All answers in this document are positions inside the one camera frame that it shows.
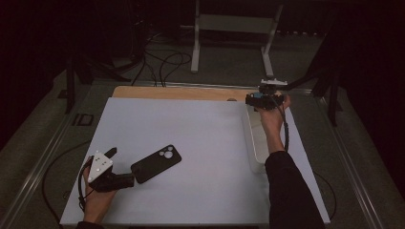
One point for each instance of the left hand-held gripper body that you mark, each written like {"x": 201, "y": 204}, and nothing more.
{"x": 111, "y": 182}

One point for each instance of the long white plastic tray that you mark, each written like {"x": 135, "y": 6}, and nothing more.
{"x": 254, "y": 140}

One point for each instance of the white table mat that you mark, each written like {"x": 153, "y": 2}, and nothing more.
{"x": 191, "y": 143}

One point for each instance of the black rectangular floor frame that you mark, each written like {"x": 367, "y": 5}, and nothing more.
{"x": 82, "y": 120}

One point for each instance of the wooden table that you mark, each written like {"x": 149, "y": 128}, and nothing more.
{"x": 178, "y": 93}

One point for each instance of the person's right hand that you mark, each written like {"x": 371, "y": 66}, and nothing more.
{"x": 272, "y": 124}

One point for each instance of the silver metal floor rail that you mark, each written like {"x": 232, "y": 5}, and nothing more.
{"x": 38, "y": 165}
{"x": 203, "y": 85}
{"x": 350, "y": 159}

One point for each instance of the person's left hand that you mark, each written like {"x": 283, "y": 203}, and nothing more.
{"x": 97, "y": 203}

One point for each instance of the white metal stand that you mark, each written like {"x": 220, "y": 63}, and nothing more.
{"x": 235, "y": 24}

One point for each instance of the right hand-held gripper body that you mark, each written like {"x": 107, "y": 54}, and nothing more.
{"x": 267, "y": 99}

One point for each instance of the black phone case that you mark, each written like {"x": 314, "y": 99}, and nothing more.
{"x": 153, "y": 165}

